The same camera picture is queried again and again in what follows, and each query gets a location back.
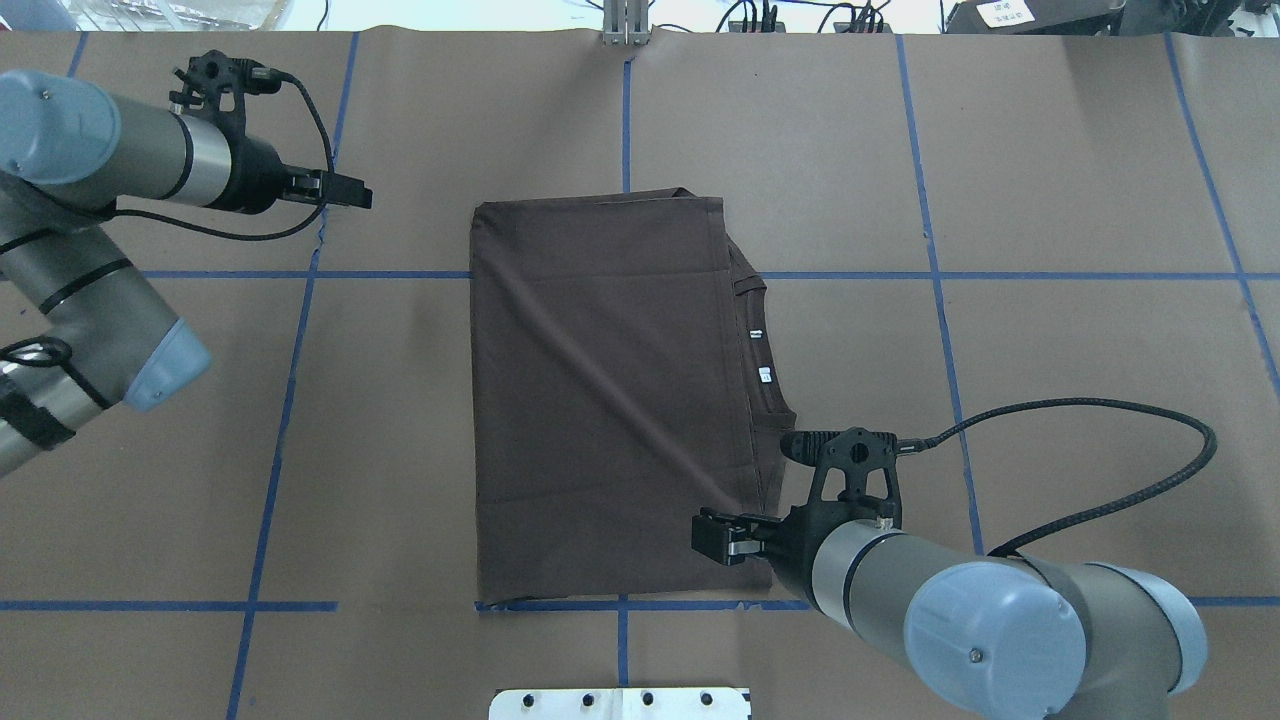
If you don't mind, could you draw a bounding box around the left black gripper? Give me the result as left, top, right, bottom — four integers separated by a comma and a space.
228, 135, 372, 215

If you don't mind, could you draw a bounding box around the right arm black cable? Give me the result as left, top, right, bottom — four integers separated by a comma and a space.
895, 398, 1219, 559

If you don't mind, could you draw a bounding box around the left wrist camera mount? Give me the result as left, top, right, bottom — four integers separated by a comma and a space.
168, 50, 283, 131

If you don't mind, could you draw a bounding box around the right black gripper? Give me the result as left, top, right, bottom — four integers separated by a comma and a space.
692, 500, 836, 609

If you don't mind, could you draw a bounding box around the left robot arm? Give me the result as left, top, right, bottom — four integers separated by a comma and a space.
1, 50, 374, 474

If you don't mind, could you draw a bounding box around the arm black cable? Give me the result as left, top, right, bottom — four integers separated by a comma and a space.
895, 398, 1219, 559
110, 72, 337, 243

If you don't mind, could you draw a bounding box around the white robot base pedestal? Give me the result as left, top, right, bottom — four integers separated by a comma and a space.
488, 685, 754, 719

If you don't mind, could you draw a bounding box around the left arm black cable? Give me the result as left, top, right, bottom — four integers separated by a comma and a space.
110, 72, 337, 243

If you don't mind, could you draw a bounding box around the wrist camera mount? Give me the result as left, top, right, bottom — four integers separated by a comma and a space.
780, 427, 902, 529
168, 50, 283, 131

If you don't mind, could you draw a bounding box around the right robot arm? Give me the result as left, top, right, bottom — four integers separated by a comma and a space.
691, 501, 1210, 719

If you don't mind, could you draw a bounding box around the aluminium frame post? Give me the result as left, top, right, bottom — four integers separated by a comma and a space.
595, 0, 652, 46

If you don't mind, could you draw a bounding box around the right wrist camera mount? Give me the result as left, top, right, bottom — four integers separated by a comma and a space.
780, 427, 902, 529

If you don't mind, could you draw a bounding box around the dark brown t-shirt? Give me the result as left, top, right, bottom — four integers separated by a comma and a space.
470, 187, 796, 606

